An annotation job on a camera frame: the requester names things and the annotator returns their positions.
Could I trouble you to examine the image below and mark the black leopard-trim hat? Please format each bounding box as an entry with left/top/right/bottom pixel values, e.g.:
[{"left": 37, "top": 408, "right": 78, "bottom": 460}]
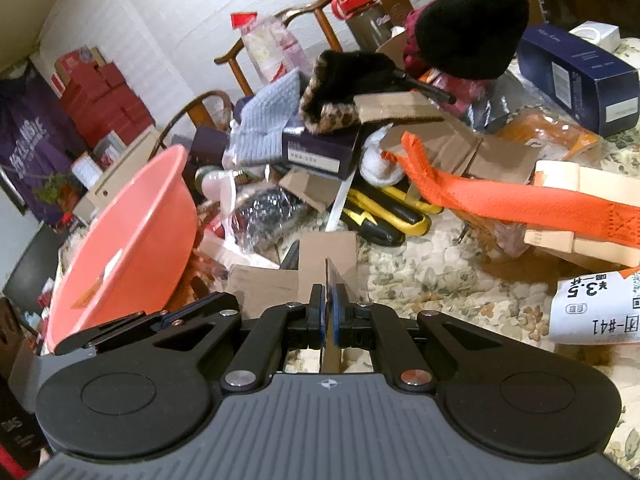
[{"left": 299, "top": 50, "right": 408, "bottom": 135}]

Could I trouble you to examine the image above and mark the clear plastic bag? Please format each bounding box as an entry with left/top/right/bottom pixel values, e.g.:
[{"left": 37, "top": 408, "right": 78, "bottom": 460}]
[{"left": 231, "top": 10, "right": 308, "bottom": 86}]

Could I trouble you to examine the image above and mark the white light bulb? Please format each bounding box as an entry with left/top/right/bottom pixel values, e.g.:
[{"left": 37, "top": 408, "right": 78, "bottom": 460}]
[{"left": 194, "top": 167, "right": 251, "bottom": 211}]

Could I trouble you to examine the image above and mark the brown cardboard piece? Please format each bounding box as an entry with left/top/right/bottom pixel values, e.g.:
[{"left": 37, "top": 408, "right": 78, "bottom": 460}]
[{"left": 227, "top": 231, "right": 360, "bottom": 376}]

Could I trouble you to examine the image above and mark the orange woven strap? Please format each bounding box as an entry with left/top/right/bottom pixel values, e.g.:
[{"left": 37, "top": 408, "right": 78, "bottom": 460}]
[{"left": 382, "top": 131, "right": 640, "bottom": 248}]

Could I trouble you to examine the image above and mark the bubble-wrapped black item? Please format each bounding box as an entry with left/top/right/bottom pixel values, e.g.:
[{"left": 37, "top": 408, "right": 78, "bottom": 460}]
[{"left": 227, "top": 187, "right": 316, "bottom": 261}]

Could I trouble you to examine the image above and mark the black chair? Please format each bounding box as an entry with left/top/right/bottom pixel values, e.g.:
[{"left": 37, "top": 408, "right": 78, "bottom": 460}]
[{"left": 2, "top": 225, "right": 68, "bottom": 306}]

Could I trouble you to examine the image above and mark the straight-back wooden chair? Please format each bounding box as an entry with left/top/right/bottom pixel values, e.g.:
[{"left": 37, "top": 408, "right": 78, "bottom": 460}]
[{"left": 215, "top": 0, "right": 453, "bottom": 96}]

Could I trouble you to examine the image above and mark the grey-blue knit cloth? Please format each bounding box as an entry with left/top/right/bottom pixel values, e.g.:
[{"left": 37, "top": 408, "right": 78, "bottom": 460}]
[{"left": 227, "top": 71, "right": 313, "bottom": 166}]

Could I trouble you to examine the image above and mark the pink plastic basin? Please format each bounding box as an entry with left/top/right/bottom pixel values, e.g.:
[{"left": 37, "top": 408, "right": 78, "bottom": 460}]
[{"left": 46, "top": 144, "right": 201, "bottom": 353}]

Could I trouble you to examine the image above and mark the bottle with red lid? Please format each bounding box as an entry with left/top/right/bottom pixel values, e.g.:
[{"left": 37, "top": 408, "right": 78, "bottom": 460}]
[{"left": 332, "top": 0, "right": 401, "bottom": 46}]

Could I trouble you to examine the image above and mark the navy blue box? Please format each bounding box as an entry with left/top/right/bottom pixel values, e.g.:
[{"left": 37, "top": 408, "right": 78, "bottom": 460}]
[{"left": 515, "top": 22, "right": 640, "bottom": 138}]

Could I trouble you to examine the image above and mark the dark box with white label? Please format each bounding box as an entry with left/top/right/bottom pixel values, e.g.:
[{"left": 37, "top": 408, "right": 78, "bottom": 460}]
[{"left": 280, "top": 125, "right": 362, "bottom": 181}]

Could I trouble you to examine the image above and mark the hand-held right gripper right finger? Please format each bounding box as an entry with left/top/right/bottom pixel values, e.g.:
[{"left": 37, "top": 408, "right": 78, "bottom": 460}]
[{"left": 327, "top": 284, "right": 503, "bottom": 391}]

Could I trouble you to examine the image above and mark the orange packet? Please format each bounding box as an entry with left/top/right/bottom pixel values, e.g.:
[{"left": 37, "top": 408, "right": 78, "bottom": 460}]
[{"left": 492, "top": 110, "right": 603, "bottom": 166}]

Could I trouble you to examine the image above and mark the cream cabinet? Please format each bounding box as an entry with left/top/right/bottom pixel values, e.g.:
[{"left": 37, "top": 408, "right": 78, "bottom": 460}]
[{"left": 72, "top": 127, "right": 166, "bottom": 221}]

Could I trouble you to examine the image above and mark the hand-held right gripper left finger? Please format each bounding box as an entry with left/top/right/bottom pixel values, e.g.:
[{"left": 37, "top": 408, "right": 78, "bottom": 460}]
[{"left": 152, "top": 284, "right": 328, "bottom": 392}]

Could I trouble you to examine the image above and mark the small cardboard scrap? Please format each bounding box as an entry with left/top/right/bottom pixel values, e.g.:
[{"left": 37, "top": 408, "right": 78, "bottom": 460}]
[{"left": 277, "top": 167, "right": 351, "bottom": 213}]

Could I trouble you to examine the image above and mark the white plush toy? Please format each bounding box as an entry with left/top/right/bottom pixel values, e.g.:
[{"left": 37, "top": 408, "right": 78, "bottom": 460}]
[{"left": 360, "top": 132, "right": 406, "bottom": 186}]

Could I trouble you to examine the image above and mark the large folded cardboard sheet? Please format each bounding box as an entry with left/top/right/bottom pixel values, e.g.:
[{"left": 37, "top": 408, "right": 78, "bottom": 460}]
[{"left": 367, "top": 120, "right": 538, "bottom": 186}]

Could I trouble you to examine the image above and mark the yellow black hand tool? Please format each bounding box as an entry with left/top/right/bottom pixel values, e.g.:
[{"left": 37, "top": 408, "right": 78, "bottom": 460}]
[
  {"left": 344, "top": 202, "right": 406, "bottom": 247},
  {"left": 350, "top": 185, "right": 433, "bottom": 236}
]

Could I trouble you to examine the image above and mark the potted green plant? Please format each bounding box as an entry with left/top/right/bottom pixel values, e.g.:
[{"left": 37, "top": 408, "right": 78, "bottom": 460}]
[{"left": 32, "top": 172, "right": 83, "bottom": 211}]

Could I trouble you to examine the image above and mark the black beanie hat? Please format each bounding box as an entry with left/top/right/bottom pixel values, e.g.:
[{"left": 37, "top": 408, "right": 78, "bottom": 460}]
[{"left": 415, "top": 0, "right": 531, "bottom": 81}]

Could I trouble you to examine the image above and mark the beige wooden frame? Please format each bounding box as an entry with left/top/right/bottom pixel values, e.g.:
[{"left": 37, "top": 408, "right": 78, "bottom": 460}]
[{"left": 522, "top": 159, "right": 640, "bottom": 268}]

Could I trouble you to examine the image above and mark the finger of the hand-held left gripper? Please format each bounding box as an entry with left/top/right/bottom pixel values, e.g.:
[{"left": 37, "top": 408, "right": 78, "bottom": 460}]
[{"left": 54, "top": 292, "right": 241, "bottom": 357}]

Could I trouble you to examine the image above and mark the flat cardboard strip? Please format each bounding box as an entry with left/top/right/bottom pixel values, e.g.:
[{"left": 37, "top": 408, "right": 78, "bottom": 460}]
[{"left": 355, "top": 91, "right": 446, "bottom": 123}]

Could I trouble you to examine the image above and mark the purple hanging cloth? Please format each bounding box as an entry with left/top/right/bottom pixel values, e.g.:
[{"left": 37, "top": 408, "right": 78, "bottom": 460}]
[{"left": 0, "top": 67, "right": 88, "bottom": 226}]

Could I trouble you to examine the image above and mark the black rod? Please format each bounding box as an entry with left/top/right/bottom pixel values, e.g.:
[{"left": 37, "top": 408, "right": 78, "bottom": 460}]
[{"left": 395, "top": 70, "right": 458, "bottom": 106}]

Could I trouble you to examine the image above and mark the small white box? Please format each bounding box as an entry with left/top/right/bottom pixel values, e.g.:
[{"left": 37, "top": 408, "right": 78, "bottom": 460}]
[{"left": 570, "top": 20, "right": 622, "bottom": 53}]

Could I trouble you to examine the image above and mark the round-back wooden chair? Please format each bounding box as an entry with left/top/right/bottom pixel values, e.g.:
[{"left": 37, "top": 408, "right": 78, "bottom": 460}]
[{"left": 160, "top": 89, "right": 236, "bottom": 156}]

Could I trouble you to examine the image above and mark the stack of red boxes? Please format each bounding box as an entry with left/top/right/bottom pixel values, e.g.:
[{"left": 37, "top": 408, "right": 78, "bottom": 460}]
[{"left": 52, "top": 46, "right": 156, "bottom": 148}]

